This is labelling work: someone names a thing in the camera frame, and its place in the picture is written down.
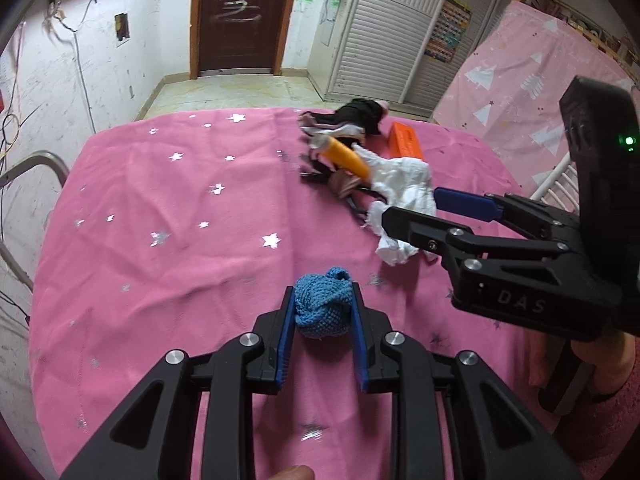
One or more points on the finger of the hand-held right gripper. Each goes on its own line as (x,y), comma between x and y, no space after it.
(415,225)
(465,202)

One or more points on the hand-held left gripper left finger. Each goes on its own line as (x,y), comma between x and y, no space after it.
(284,345)

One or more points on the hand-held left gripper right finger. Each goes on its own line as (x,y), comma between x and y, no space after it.
(361,350)

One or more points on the white tissue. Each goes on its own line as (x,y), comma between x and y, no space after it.
(405,185)

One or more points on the blue knitted sock ball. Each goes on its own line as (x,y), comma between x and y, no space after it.
(322,305)

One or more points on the person's right forearm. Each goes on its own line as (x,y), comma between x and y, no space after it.
(620,425)

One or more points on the person's left hand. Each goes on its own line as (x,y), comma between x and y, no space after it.
(292,474)

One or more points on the person's right hand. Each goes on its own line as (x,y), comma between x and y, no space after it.
(617,360)

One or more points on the white metal chair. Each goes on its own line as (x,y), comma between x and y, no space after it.
(555,180)

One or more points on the brown small item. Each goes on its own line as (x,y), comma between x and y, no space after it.
(345,182)

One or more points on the orange box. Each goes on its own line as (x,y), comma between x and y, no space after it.
(406,141)

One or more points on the orange tube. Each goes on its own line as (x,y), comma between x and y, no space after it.
(345,156)

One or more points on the black cloth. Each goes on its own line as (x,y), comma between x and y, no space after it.
(360,115)

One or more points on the pink tree-print curtain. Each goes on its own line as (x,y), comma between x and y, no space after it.
(520,85)

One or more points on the pale pink cloth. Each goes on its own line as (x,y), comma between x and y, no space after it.
(320,129)

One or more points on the pink star-print tablecloth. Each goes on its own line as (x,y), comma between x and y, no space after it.
(175,240)

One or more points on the colourful grid poster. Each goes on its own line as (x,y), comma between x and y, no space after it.
(448,30)

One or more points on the white louvered wardrobe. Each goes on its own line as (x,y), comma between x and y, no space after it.
(380,40)

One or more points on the dark brown door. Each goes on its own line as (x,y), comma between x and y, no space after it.
(240,15)

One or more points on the wooden bed frame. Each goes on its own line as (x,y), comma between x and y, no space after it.
(607,45)

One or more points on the broken wall plate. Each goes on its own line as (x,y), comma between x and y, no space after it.
(122,27)

